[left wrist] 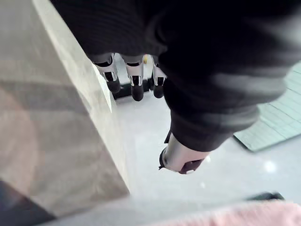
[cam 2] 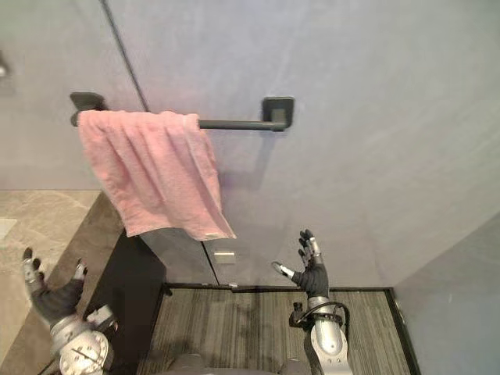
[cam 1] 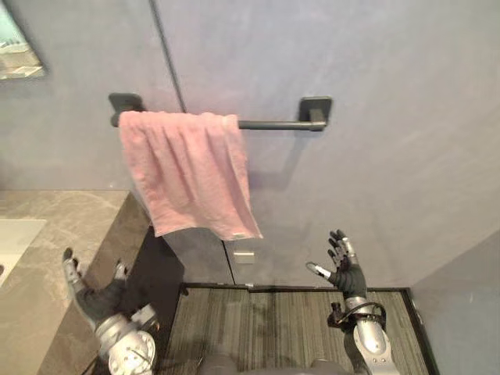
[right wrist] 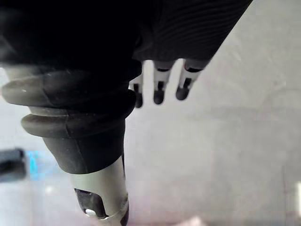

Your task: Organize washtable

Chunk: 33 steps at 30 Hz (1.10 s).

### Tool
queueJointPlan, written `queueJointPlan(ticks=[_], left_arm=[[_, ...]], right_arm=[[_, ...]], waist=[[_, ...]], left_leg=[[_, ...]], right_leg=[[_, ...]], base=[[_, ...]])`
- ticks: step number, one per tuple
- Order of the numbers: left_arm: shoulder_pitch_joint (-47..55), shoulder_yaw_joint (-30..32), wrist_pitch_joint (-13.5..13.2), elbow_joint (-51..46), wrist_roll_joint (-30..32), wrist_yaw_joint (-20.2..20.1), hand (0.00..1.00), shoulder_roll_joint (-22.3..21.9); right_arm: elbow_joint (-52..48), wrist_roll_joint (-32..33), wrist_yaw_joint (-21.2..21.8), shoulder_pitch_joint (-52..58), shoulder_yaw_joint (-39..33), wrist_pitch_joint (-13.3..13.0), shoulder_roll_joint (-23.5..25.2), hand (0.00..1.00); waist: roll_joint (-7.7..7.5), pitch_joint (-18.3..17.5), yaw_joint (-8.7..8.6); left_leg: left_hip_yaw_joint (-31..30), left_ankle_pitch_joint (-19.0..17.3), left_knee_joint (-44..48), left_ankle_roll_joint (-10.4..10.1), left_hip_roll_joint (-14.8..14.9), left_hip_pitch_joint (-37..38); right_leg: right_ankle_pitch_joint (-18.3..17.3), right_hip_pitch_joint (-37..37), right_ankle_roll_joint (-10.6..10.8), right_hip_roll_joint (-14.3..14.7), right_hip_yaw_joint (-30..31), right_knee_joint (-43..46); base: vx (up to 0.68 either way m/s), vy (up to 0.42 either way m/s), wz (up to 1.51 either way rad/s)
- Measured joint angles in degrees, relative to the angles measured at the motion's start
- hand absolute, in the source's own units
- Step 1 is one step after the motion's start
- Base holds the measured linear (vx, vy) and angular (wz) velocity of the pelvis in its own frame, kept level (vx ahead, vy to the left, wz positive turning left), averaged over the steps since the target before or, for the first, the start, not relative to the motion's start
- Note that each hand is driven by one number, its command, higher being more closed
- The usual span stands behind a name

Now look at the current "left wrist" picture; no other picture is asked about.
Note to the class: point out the left robot hand black cloth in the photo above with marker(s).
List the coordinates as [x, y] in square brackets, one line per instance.
[211, 58]

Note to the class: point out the pale green floor mat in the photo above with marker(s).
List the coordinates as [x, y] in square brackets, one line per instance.
[277, 122]

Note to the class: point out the flat black object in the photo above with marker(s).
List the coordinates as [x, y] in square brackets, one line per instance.
[268, 196]

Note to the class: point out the pink fluffy towel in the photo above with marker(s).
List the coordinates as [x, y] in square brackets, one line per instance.
[235, 215]

